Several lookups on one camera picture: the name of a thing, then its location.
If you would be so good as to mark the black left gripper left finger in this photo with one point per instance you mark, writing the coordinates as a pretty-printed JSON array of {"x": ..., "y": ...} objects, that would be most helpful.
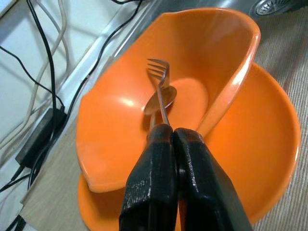
[{"x": 151, "y": 180}]

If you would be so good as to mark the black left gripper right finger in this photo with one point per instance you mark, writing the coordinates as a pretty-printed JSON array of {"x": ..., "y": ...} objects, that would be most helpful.
[{"x": 207, "y": 192}]

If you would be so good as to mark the orange plastic bowl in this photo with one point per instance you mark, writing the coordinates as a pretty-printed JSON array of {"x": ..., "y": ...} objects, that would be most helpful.
[{"x": 115, "y": 134}]

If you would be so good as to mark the orange plastic plate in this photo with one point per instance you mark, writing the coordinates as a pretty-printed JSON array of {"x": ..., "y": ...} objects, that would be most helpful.
[{"x": 260, "y": 144}]

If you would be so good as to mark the steel spoon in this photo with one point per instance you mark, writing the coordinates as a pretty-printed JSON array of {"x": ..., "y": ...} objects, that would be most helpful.
[{"x": 154, "y": 103}]

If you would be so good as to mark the steel fork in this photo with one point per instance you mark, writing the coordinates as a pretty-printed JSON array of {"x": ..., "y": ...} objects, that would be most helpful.
[{"x": 163, "y": 79}]

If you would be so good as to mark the beige woven cloth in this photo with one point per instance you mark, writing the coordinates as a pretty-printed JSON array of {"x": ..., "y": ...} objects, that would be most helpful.
[{"x": 57, "y": 192}]

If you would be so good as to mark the black power adapter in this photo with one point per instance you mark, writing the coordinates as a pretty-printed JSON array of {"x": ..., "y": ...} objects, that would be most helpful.
[{"x": 41, "y": 137}]

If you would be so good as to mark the stainless steel sink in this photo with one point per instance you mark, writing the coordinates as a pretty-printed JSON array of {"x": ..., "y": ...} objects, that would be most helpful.
[{"x": 231, "y": 4}]

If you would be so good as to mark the steel sink drain strainer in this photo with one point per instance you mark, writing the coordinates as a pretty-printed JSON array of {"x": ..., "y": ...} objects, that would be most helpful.
[{"x": 272, "y": 6}]

